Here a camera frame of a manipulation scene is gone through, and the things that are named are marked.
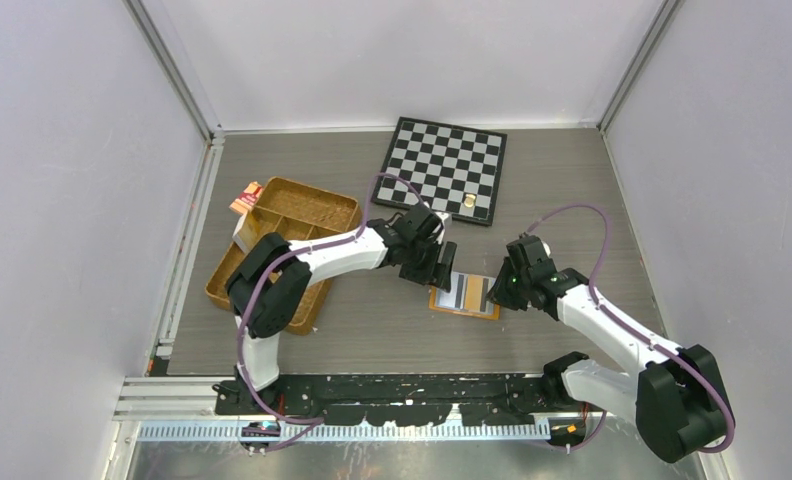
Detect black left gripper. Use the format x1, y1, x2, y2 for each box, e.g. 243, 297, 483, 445
401, 237, 456, 293

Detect orange leather card holder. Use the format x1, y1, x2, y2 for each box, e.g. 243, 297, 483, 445
428, 272, 501, 321

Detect white credit card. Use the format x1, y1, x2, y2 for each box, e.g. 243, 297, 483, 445
432, 272, 468, 311

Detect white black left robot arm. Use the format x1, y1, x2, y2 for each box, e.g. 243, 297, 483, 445
226, 202, 457, 414

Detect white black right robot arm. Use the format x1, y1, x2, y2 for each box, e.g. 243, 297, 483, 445
486, 234, 736, 463

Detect red playing card box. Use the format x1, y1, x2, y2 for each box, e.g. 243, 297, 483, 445
229, 181, 263, 216

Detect black white chessboard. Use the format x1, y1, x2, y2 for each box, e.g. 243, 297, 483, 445
372, 116, 508, 226

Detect woven rattan divided tray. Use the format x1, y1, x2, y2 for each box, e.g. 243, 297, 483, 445
204, 176, 363, 337

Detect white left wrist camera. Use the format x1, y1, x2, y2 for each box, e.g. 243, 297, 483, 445
434, 211, 452, 244

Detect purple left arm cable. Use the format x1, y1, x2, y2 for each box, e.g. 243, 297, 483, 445
235, 172, 430, 453

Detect aluminium slotted rail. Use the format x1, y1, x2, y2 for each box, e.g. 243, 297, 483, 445
137, 419, 551, 443

